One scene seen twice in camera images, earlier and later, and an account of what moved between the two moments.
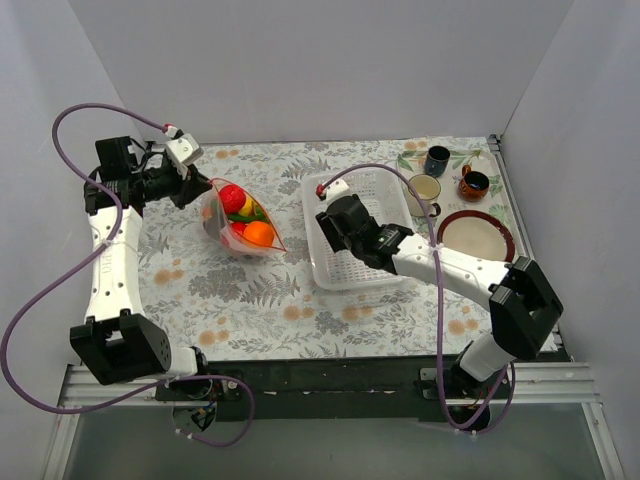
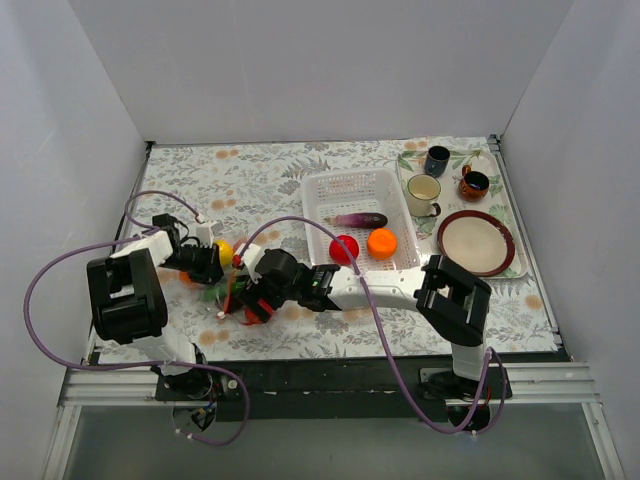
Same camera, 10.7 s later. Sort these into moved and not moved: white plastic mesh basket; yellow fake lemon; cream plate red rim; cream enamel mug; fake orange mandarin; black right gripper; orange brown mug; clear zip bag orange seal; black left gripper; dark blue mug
Moved: clear zip bag orange seal; black right gripper; fake orange mandarin; black left gripper; yellow fake lemon
Not moved: orange brown mug; white plastic mesh basket; cream enamel mug; dark blue mug; cream plate red rim
